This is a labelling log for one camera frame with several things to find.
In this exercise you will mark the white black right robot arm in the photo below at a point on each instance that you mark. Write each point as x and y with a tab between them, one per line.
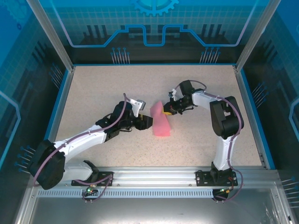
203	100

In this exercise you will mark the aluminium side rail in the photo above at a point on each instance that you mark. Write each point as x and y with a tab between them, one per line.
58	112
250	112

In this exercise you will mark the aluminium frame post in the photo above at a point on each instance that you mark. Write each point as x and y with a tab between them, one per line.
50	35
257	32

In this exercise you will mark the steel tray panel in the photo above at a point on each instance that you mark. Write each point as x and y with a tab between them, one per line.
149	212

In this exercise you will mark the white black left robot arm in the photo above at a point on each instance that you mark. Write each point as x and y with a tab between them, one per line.
79	140

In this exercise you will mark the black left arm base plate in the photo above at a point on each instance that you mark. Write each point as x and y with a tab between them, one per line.
105	178

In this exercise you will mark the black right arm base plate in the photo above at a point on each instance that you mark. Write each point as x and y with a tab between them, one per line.
201	179

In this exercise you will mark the aluminium mounting rail beam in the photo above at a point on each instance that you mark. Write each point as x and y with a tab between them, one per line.
154	177

